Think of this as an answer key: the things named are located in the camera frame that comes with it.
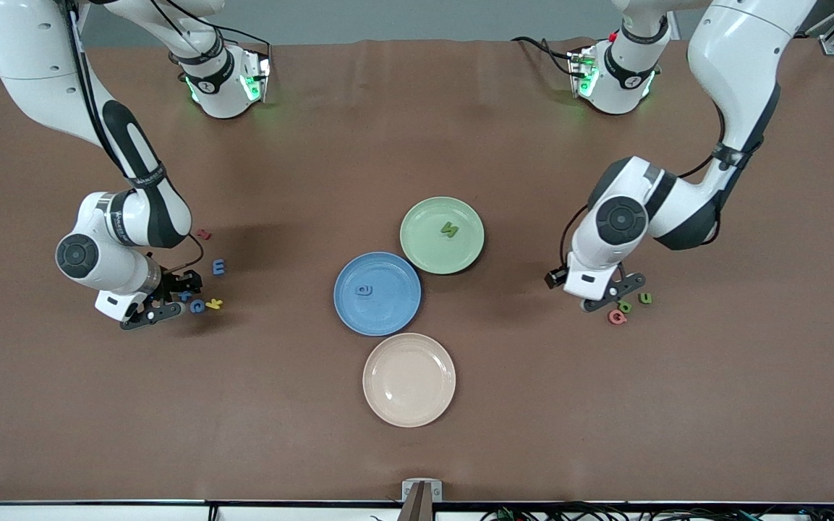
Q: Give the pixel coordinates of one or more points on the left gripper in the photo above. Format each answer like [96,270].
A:
[553,278]

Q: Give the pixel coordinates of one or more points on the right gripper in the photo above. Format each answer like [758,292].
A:
[171,283]

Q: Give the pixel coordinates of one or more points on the green foam letter P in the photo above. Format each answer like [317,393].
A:
[624,307]

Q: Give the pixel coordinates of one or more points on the blue foam letter G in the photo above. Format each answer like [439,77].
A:
[197,306]

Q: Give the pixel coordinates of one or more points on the blue foam letter E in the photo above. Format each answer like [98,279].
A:
[218,267]

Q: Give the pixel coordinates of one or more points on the green foam letter N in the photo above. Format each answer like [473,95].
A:
[450,229]

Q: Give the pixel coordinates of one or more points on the blue foam letter a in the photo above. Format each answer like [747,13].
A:
[364,290]

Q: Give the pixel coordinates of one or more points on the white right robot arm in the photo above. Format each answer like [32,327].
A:
[40,65]

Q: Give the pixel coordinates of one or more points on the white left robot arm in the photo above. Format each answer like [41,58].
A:
[742,58]

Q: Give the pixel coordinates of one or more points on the pink foam letter Q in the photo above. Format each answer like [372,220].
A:
[617,317]

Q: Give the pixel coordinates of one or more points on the yellow foam letter K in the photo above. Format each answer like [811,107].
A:
[213,304]

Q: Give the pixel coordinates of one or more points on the large table cover sheet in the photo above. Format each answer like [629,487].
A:
[171,405]

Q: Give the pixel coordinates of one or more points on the green plate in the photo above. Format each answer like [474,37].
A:
[424,246]

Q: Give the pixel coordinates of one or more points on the beige plate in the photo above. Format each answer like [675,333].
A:
[409,380]

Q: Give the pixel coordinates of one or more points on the blue plate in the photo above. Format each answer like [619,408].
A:
[388,315]

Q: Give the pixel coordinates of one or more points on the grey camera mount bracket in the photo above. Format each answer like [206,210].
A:
[422,499]

